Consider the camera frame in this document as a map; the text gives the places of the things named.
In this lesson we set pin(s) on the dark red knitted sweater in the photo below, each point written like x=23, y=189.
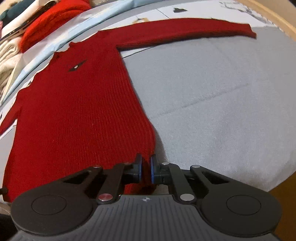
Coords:
x=82, y=110

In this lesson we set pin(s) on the bright red folded sweater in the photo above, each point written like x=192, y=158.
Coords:
x=51, y=20

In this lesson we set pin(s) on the light blue blanket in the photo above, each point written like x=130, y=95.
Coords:
x=56, y=40

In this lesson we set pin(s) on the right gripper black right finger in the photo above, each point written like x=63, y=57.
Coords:
x=227, y=205

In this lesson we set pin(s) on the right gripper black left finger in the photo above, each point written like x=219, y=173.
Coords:
x=65, y=204

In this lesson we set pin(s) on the white folded garment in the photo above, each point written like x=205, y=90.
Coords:
x=33, y=11

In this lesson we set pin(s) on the grey printed bed sheet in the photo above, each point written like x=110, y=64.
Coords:
x=225, y=103

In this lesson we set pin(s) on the cream folded fabric pile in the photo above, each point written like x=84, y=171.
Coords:
x=10, y=55

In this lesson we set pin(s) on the teal folded garment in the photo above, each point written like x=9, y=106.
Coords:
x=15, y=10

